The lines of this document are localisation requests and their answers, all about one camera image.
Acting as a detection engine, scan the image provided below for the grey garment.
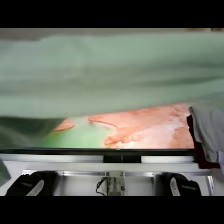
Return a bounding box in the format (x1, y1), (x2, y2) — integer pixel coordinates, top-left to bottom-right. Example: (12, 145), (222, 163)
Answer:
(188, 105), (224, 165)

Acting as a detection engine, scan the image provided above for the silver frame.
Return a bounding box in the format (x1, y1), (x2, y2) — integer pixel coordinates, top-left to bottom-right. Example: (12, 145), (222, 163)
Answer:
(0, 152), (224, 197)

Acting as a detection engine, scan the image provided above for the black cable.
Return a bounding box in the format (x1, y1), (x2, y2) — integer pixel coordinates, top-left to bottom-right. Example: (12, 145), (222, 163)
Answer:
(95, 176), (110, 197)

